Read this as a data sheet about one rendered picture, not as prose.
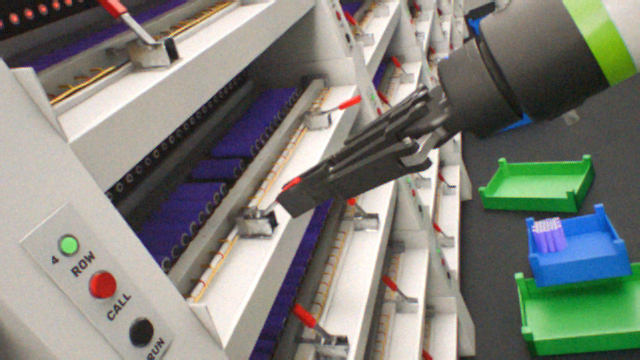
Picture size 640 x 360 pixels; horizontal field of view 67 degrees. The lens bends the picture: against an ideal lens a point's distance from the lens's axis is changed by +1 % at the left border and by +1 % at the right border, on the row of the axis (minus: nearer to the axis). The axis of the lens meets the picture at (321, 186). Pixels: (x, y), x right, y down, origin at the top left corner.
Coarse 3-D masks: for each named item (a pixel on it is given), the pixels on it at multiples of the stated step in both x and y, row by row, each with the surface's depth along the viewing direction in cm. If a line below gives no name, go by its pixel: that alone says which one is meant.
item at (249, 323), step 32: (288, 64) 89; (320, 64) 88; (352, 64) 86; (352, 96) 85; (288, 160) 67; (320, 160) 66; (288, 224) 54; (256, 256) 49; (288, 256) 54; (224, 288) 46; (256, 288) 46; (224, 320) 42; (256, 320) 46; (224, 352) 40
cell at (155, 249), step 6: (144, 246) 51; (150, 246) 51; (156, 246) 51; (162, 246) 50; (168, 246) 50; (174, 246) 50; (150, 252) 50; (156, 252) 50; (162, 252) 50; (168, 252) 50; (174, 252) 50; (180, 252) 51; (174, 258) 50
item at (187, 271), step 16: (320, 80) 86; (304, 96) 81; (304, 112) 77; (288, 128) 71; (272, 144) 66; (256, 160) 63; (272, 160) 65; (256, 176) 60; (240, 192) 56; (256, 192) 60; (224, 208) 54; (208, 224) 52; (224, 224) 52; (208, 240) 49; (224, 240) 51; (192, 256) 47; (208, 256) 49; (224, 256) 49; (176, 272) 45; (192, 272) 46; (176, 288) 44; (192, 288) 46
